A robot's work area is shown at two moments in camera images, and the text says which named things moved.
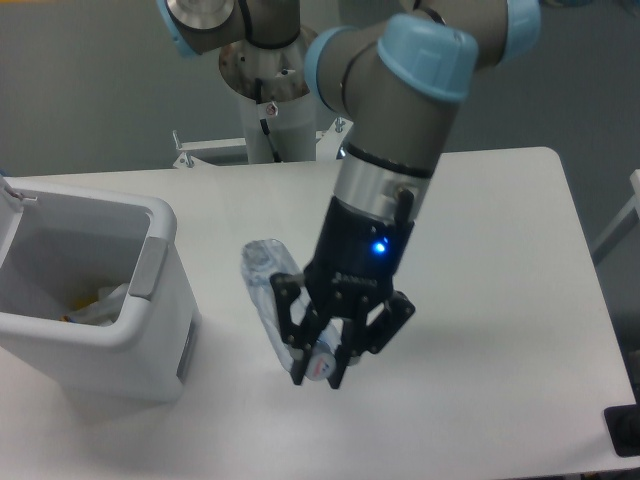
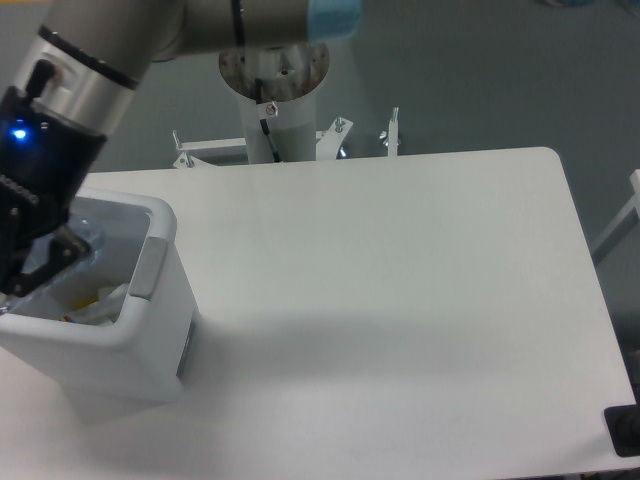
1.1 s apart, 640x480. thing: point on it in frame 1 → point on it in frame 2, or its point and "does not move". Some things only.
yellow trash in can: x=84 y=301 does not move
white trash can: x=92 y=296 does not move
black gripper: x=351 y=271 → x=46 y=156
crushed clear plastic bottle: x=261 y=261 → x=93 y=234
